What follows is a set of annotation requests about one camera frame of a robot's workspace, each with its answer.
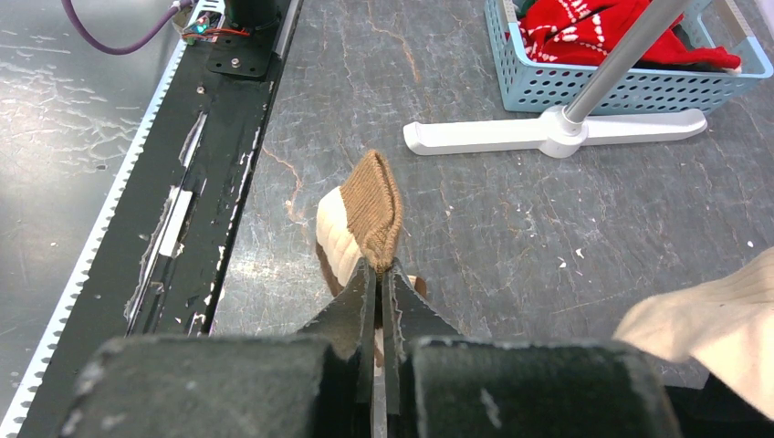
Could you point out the silver white drying rack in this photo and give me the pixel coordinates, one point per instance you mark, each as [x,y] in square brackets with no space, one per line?
[561,130]

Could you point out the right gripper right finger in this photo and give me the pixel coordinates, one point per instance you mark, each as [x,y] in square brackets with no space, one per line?
[440,383]

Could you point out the red sock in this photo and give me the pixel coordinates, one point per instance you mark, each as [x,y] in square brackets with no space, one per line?
[586,32]

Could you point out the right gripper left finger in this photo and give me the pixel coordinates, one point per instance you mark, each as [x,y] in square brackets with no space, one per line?
[315,382]

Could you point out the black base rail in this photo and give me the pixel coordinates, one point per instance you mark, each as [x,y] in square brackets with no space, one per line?
[155,259]

